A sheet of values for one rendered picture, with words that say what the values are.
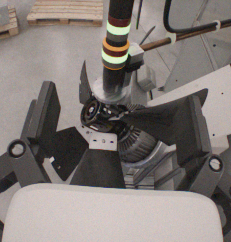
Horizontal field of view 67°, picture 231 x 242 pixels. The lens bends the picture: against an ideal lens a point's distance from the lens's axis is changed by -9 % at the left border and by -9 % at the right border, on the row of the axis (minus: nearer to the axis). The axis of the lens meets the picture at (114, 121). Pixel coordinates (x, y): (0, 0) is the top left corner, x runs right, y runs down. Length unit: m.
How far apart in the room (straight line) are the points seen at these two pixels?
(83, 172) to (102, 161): 0.07
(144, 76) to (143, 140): 0.31
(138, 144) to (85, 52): 2.18
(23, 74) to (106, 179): 2.16
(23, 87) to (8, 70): 0.40
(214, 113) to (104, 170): 0.41
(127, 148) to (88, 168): 0.17
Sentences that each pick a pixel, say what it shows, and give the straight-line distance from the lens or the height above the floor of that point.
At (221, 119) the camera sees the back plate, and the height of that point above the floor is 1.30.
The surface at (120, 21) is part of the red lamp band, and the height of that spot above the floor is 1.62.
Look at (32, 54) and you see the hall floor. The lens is 2.83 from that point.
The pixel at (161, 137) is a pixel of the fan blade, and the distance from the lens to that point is 0.40.
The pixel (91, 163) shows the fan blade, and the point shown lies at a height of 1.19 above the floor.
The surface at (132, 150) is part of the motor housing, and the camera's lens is 0.70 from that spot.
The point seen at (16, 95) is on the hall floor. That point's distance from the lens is 2.39.
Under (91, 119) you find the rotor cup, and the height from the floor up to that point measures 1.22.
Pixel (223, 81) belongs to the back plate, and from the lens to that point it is 0.75.
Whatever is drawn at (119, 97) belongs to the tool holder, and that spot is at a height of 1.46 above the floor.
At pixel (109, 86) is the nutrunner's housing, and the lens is 0.37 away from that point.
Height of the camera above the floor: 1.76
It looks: 60 degrees down
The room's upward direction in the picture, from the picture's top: 12 degrees clockwise
